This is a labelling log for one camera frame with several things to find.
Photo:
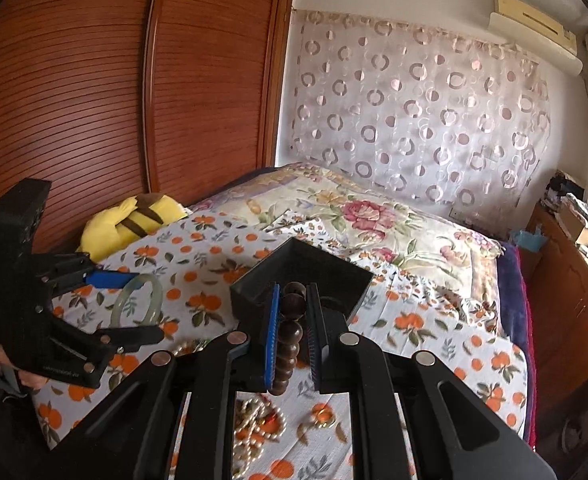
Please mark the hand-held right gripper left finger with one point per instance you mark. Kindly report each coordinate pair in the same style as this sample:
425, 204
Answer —
272, 340

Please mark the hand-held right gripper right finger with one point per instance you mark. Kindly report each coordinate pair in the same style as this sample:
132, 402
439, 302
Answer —
315, 340

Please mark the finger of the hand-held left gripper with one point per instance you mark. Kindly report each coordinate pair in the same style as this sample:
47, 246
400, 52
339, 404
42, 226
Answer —
128, 336
113, 278

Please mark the pale green jade bangle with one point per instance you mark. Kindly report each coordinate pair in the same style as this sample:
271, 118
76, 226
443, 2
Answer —
117, 310

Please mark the black jewelry box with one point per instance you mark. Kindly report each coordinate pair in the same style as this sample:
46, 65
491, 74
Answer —
324, 270

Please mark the yellow striped plush toy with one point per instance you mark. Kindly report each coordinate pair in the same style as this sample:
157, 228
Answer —
123, 220

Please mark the orange-print cloth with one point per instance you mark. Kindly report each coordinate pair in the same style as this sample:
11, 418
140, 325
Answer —
424, 340

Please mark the floral blanket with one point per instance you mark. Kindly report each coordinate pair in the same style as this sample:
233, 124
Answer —
364, 215

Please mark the wooden louvered wardrobe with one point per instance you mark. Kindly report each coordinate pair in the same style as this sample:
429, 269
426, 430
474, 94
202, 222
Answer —
123, 85

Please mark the navy blanket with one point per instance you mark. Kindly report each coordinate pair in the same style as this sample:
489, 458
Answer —
510, 300

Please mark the red blanket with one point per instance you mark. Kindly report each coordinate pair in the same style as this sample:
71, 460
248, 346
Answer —
528, 300

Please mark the blue bag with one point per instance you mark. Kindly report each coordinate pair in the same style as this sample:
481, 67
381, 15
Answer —
526, 238

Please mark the sheer circle-pattern curtain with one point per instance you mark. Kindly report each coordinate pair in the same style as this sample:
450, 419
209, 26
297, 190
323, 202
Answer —
414, 110

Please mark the wooden cabinet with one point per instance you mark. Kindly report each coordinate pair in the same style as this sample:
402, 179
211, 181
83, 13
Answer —
574, 320

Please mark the cardboard box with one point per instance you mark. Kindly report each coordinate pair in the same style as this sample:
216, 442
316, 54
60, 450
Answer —
576, 225

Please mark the pile of clothes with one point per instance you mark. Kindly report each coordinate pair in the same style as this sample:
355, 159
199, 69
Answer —
561, 190

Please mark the wall air conditioner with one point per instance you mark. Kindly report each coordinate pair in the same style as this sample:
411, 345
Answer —
534, 35

